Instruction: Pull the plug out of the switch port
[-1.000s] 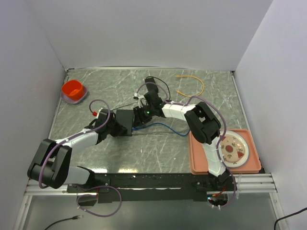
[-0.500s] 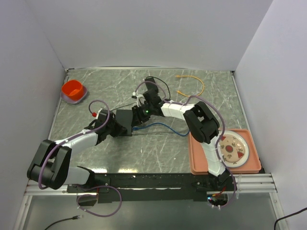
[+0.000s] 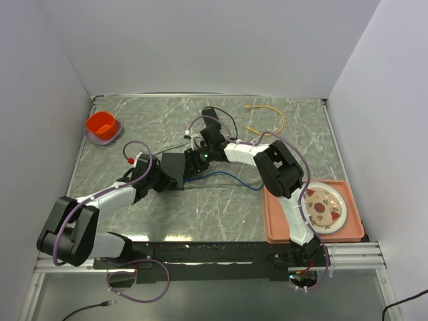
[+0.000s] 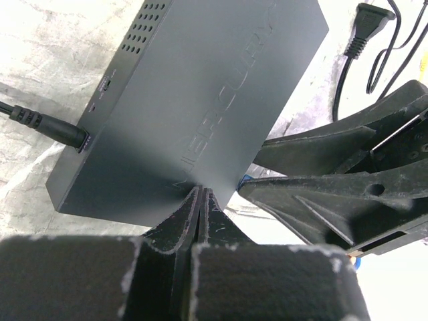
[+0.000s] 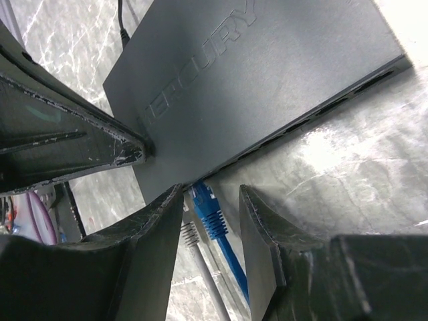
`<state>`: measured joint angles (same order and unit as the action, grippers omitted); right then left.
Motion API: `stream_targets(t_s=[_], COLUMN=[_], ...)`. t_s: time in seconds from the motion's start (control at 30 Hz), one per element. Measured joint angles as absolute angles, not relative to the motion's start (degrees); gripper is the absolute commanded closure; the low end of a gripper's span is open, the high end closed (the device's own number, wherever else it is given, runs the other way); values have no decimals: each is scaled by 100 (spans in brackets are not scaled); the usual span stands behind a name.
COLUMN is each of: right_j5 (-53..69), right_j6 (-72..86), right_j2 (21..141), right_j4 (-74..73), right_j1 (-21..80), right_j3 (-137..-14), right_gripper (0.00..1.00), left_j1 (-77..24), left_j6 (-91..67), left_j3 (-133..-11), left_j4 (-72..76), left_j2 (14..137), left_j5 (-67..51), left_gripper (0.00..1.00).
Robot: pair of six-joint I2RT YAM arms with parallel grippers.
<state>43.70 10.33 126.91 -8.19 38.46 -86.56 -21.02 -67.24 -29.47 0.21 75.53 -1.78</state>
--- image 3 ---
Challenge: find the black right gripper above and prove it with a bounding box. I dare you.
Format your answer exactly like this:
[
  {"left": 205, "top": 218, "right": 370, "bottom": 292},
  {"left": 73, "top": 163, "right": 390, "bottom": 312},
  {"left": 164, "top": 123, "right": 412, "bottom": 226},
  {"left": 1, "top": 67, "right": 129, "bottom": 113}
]
[{"left": 183, "top": 146, "right": 215, "bottom": 181}]

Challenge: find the black network switch box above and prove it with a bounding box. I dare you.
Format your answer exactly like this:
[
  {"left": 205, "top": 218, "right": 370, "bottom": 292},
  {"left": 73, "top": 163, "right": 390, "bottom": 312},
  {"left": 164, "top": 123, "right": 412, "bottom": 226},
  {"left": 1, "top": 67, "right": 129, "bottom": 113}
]
[{"left": 160, "top": 152, "right": 186, "bottom": 191}]

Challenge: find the blue ethernet cable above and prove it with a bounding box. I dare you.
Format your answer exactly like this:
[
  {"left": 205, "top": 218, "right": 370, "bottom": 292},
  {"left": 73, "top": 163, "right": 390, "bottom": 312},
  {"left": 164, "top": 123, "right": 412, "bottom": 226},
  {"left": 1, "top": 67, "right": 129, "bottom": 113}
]
[{"left": 185, "top": 171, "right": 265, "bottom": 191}]

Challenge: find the yellow ethernet cable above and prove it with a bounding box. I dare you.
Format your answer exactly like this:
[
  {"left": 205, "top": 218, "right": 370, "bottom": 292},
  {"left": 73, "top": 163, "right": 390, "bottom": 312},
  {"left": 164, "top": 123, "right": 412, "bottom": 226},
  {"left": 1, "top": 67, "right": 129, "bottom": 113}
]
[{"left": 245, "top": 104, "right": 286, "bottom": 136}]

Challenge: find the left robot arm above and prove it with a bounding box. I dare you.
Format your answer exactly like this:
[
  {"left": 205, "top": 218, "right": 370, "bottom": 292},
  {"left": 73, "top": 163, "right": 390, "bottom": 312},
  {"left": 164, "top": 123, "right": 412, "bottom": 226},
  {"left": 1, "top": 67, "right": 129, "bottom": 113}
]
[{"left": 36, "top": 154, "right": 177, "bottom": 269}]

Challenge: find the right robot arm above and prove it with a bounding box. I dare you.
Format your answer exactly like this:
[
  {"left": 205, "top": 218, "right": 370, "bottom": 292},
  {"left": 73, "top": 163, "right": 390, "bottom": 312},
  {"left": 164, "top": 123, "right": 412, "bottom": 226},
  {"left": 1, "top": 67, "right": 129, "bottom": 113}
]
[{"left": 184, "top": 127, "right": 330, "bottom": 267}]

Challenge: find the lilac plastic dish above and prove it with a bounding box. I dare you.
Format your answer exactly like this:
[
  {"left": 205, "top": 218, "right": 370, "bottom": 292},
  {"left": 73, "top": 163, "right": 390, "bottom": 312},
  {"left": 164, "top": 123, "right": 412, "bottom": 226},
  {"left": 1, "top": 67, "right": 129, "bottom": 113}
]
[{"left": 83, "top": 122, "right": 122, "bottom": 146}]

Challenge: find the orange plastic cup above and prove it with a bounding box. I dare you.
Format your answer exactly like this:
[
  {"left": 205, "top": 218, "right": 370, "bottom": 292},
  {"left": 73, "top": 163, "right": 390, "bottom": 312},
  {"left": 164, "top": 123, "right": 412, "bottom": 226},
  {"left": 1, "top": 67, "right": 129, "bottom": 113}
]
[{"left": 86, "top": 111, "right": 117, "bottom": 140}]

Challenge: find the pink plastic tray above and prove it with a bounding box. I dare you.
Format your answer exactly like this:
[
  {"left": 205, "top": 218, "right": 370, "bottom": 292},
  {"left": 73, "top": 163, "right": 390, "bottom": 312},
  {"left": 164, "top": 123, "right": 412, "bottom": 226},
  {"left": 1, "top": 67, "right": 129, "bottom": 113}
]
[{"left": 262, "top": 180, "right": 365, "bottom": 244}]

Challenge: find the patterned ceramic plate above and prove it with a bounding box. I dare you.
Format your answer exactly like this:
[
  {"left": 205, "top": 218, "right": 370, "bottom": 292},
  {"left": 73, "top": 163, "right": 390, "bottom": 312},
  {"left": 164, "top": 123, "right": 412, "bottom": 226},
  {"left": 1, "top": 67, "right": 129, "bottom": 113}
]
[{"left": 303, "top": 182, "right": 348, "bottom": 235}]

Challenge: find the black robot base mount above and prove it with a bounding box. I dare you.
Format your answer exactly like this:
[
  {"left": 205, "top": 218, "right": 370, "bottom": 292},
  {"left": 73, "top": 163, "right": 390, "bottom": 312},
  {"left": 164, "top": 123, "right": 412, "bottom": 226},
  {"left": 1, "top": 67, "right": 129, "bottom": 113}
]
[{"left": 93, "top": 240, "right": 330, "bottom": 284}]

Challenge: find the black cable with plug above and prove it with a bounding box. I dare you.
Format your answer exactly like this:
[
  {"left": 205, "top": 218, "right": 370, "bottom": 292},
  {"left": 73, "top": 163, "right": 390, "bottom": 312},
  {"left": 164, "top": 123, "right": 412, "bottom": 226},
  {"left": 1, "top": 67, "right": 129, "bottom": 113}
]
[{"left": 59, "top": 300, "right": 116, "bottom": 321}]

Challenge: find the aluminium frame rail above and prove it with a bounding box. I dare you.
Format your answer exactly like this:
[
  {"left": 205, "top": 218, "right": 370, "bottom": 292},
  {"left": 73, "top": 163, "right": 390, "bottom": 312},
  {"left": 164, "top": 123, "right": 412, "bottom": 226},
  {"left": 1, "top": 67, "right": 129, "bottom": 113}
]
[{"left": 33, "top": 243, "right": 387, "bottom": 274}]

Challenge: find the black cable at corner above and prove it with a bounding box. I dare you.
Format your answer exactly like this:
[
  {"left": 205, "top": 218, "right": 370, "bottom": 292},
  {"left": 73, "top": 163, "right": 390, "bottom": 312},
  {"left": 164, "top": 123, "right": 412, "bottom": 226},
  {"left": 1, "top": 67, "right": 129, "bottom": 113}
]
[{"left": 382, "top": 290, "right": 428, "bottom": 321}]

